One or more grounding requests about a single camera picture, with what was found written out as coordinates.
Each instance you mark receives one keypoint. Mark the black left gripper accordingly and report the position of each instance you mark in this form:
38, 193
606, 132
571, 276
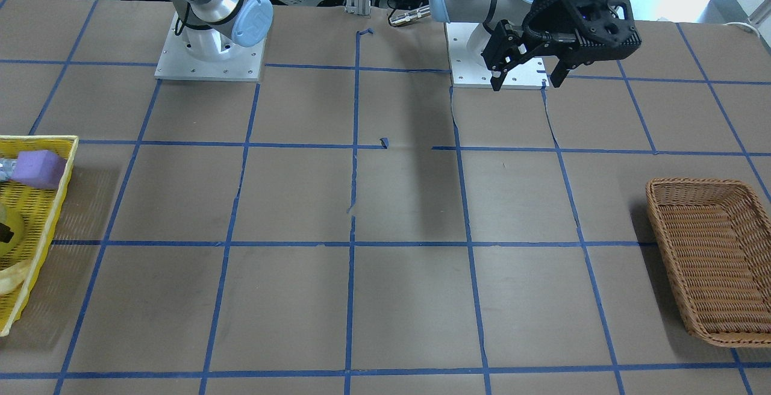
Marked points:
552, 20

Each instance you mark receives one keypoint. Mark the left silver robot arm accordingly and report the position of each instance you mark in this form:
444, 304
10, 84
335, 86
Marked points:
466, 38

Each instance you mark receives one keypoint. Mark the brown wicker basket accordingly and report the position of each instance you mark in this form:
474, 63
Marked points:
714, 238

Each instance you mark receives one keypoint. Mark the purple foam block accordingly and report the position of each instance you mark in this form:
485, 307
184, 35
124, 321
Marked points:
40, 169

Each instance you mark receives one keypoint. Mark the yellow plastic tray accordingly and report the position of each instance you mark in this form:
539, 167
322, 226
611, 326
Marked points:
29, 218

